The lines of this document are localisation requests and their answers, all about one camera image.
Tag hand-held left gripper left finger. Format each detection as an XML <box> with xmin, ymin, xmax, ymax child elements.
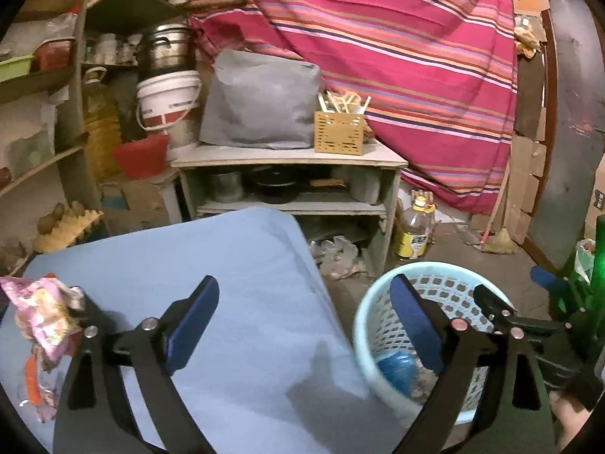
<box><xmin>52</xmin><ymin>274</ymin><xmax>220</xmax><ymax>454</ymax></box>

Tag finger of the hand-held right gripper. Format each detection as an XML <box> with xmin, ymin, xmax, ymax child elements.
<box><xmin>474</xmin><ymin>285</ymin><xmax>575</xmax><ymax>341</ymax></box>
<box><xmin>530</xmin><ymin>266</ymin><xmax>587</xmax><ymax>317</ymax></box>

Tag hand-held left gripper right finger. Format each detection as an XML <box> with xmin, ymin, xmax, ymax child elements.
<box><xmin>390</xmin><ymin>274</ymin><xmax>561</xmax><ymax>454</ymax></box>

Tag light blue plastic wastebasket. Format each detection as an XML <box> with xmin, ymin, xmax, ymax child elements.
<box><xmin>354</xmin><ymin>261</ymin><xmax>516</xmax><ymax>424</ymax></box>

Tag pink snack wrapper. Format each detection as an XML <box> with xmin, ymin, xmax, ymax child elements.
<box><xmin>0</xmin><ymin>274</ymin><xmax>87</xmax><ymax>374</ymax></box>

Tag person's right hand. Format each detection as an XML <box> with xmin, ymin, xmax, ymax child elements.
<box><xmin>549</xmin><ymin>390</ymin><xmax>594</xmax><ymax>452</ymax></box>

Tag white plastic bag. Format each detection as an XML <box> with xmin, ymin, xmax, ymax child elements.
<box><xmin>574</xmin><ymin>239</ymin><xmax>596</xmax><ymax>285</ymax></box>

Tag blue round object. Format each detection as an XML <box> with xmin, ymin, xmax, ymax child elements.
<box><xmin>378</xmin><ymin>354</ymin><xmax>417</xmax><ymax>395</ymax></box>

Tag straw broom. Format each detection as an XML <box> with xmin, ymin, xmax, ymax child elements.
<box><xmin>479</xmin><ymin>165</ymin><xmax>518</xmax><ymax>255</ymax></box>

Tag green glass bottle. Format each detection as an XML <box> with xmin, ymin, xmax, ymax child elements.
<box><xmin>591</xmin><ymin>215</ymin><xmax>605</xmax><ymax>294</ymax></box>

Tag clear bottle yellow label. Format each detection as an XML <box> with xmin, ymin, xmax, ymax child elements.
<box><xmin>394</xmin><ymin>194</ymin><xmax>436</xmax><ymax>261</ymax></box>

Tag clear plastic bag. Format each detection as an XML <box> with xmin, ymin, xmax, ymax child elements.
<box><xmin>309</xmin><ymin>236</ymin><xmax>369</xmax><ymax>280</ymax></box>

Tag brown cardboard box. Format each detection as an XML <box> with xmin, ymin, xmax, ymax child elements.
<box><xmin>101</xmin><ymin>177</ymin><xmax>178</xmax><ymax>232</ymax></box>

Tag small metal pot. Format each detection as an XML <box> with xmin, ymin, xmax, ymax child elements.
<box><xmin>205</xmin><ymin>170</ymin><xmax>244</xmax><ymax>203</ymax></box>

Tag yellow egg tray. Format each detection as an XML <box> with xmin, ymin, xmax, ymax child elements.
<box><xmin>33</xmin><ymin>208</ymin><xmax>105</xmax><ymax>252</ymax></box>

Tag dark door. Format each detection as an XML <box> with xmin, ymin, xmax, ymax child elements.
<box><xmin>524</xmin><ymin>0</ymin><xmax>605</xmax><ymax>270</ymax></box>

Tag black pan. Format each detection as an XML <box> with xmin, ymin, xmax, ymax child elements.
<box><xmin>248</xmin><ymin>168</ymin><xmax>301</xmax><ymax>204</ymax></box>

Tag orange snack wrapper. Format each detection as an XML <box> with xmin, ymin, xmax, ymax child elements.
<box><xmin>19</xmin><ymin>354</ymin><xmax>64</xmax><ymax>423</ymax></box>

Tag red plastic basin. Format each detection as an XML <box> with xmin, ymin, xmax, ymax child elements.
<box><xmin>112</xmin><ymin>133</ymin><xmax>170</xmax><ymax>180</ymax></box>

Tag low wooden cabinet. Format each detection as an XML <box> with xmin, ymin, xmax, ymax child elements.
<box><xmin>171</xmin><ymin>139</ymin><xmax>410</xmax><ymax>277</ymax></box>

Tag yellow slotted utensil basket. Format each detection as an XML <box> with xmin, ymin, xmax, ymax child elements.
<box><xmin>314</xmin><ymin>111</ymin><xmax>367</xmax><ymax>156</ymax></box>

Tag yellow oil jug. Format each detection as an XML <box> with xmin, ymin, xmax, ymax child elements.
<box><xmin>81</xmin><ymin>67</ymin><xmax>124</xmax><ymax>183</ymax></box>

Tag white plastic bucket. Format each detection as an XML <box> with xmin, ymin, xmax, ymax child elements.
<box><xmin>136</xmin><ymin>71</ymin><xmax>203</xmax><ymax>132</ymax></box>

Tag grey fabric bag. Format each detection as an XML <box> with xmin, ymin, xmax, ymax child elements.
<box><xmin>199</xmin><ymin>50</ymin><xmax>324</xmax><ymax>149</ymax></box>

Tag bundle of wooden utensils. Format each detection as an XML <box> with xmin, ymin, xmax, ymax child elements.
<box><xmin>318</xmin><ymin>87</ymin><xmax>372</xmax><ymax>115</ymax></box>

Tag tall wooden shelving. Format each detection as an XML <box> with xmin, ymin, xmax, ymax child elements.
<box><xmin>0</xmin><ymin>0</ymin><xmax>190</xmax><ymax>289</ymax></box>

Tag red striped blanket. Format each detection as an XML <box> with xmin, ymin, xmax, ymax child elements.
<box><xmin>184</xmin><ymin>0</ymin><xmax>518</xmax><ymax>211</ymax></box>

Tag large metal pot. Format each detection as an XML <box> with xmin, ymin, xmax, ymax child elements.
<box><xmin>137</xmin><ymin>23</ymin><xmax>197</xmax><ymax>81</ymax></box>

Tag row of metal jars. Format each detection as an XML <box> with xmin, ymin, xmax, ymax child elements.
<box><xmin>85</xmin><ymin>33</ymin><xmax>143</xmax><ymax>64</ymax></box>

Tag red plastic container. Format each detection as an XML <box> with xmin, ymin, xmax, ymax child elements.
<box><xmin>35</xmin><ymin>40</ymin><xmax>74</xmax><ymax>72</ymax></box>

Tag green plastic tray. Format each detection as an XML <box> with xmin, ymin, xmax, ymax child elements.
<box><xmin>0</xmin><ymin>54</ymin><xmax>36</xmax><ymax>83</ymax></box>

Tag cardboard wall pieces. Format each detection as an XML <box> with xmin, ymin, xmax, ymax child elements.
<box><xmin>503</xmin><ymin>57</ymin><xmax>549</xmax><ymax>244</ymax></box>

